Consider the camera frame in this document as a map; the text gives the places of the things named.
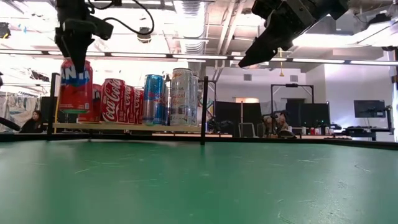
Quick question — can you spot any black ceiling device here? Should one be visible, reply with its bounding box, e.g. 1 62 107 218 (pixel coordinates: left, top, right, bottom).
0 21 12 40

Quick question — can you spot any black desk monitor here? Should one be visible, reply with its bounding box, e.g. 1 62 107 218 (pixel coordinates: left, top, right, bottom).
285 102 331 128

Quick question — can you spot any grey office chair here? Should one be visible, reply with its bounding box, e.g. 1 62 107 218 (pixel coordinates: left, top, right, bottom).
238 122 257 138

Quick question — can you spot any black curved cable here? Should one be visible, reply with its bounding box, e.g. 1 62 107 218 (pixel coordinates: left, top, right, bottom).
0 116 21 132

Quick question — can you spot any black metal stand frame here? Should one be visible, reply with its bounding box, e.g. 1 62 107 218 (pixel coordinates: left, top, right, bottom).
270 83 315 105

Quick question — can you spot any dark office desk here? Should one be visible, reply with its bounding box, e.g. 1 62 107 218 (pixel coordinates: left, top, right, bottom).
332 126 393 141

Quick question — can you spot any wooden shelf with black frame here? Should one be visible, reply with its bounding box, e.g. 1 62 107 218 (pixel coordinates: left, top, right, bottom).
46 72 208 146

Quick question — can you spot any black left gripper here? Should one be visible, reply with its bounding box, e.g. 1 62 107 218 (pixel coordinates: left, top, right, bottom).
55 18 96 74

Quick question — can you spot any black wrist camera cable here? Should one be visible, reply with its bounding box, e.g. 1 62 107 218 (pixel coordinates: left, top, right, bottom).
86 0 155 36

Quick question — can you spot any black ceiling dome camera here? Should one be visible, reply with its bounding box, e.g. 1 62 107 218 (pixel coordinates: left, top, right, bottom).
136 27 152 44

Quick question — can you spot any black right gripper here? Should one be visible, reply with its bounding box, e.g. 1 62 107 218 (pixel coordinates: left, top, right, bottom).
238 0 349 69

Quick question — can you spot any black wall monitor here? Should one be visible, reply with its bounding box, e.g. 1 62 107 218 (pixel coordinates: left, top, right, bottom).
353 100 386 119

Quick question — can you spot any red Star Wars Coca-Cola can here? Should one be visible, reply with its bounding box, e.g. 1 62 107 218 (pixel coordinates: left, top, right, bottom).
99 78 127 124

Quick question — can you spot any silver ventilation duct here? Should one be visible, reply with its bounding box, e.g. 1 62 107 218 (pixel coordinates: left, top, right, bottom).
172 0 215 78

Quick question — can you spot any black partition panel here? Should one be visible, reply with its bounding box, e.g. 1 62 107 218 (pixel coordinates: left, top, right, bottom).
213 100 262 138

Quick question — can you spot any grey dome-shaped object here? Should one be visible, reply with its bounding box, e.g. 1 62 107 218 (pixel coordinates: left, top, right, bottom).
277 129 295 139

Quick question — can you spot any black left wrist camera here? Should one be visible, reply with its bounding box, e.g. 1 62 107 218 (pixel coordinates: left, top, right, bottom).
89 15 114 40

